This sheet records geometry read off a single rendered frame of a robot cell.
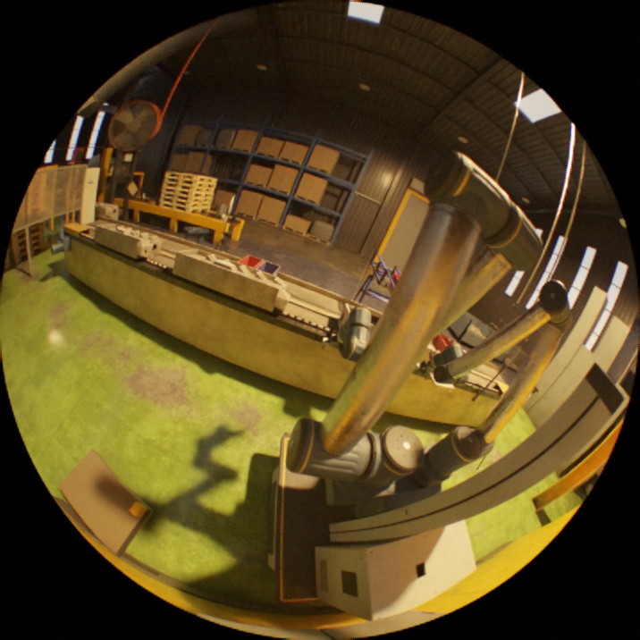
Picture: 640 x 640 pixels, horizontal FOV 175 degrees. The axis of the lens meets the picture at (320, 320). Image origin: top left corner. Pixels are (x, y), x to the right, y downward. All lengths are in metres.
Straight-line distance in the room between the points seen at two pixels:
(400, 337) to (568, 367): 6.95
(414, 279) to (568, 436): 0.51
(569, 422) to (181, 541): 1.84
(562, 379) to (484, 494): 6.66
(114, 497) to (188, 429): 0.85
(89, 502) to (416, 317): 1.86
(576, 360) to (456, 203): 6.93
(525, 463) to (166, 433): 1.96
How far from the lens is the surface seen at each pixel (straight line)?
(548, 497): 4.82
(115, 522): 1.63
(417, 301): 0.43
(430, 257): 0.44
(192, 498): 1.70
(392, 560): 0.98
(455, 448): 1.08
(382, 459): 0.76
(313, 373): 1.96
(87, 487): 1.74
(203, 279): 1.81
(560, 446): 0.59
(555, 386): 7.25
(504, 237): 0.58
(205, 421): 1.87
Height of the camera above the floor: 1.67
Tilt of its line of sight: 29 degrees down
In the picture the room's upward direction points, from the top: 25 degrees clockwise
